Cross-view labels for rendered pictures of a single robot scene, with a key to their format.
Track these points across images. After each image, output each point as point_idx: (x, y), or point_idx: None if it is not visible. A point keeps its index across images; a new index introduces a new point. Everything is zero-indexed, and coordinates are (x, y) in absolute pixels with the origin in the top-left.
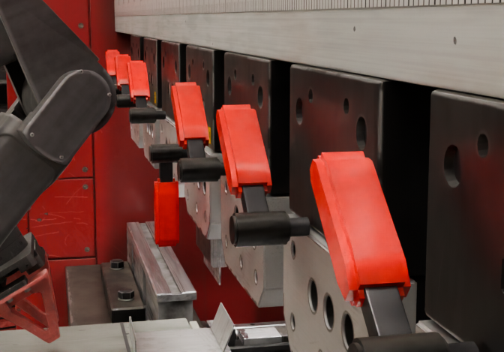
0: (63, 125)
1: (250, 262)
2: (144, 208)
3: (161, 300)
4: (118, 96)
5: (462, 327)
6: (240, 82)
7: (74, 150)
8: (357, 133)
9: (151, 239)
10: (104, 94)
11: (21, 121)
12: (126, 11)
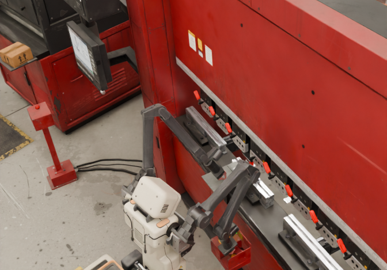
0: (255, 179)
1: (281, 189)
2: (186, 101)
3: (220, 147)
4: (214, 119)
5: (321, 222)
6: (277, 168)
7: (257, 181)
8: (307, 200)
9: (198, 117)
10: (260, 173)
11: (249, 179)
12: (193, 76)
